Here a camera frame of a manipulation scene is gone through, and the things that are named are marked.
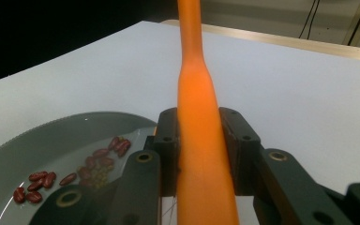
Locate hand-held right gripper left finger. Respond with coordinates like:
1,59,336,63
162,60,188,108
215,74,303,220
152,107,181,199

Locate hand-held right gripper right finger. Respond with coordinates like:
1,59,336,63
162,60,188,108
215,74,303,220
218,106,262,197

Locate orange brush with grey bristles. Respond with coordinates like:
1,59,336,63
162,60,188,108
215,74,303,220
175,0,241,225

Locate small green beans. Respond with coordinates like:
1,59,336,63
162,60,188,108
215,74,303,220
88,164,115,190

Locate grey dustpan with orange edge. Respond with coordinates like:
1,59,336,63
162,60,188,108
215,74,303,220
0,111,159,225

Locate red kidney beans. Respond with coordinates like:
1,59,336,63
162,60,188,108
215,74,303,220
12,135,132,204

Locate white table cover sheet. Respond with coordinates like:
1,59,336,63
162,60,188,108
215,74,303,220
0,20,360,225

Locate black curtain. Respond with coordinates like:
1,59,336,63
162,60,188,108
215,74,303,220
0,0,182,87

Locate black hanging cable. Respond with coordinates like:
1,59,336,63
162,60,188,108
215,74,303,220
298,0,317,39
307,0,322,40

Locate pale vertical wall strip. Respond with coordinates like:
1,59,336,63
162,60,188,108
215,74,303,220
341,0,360,47

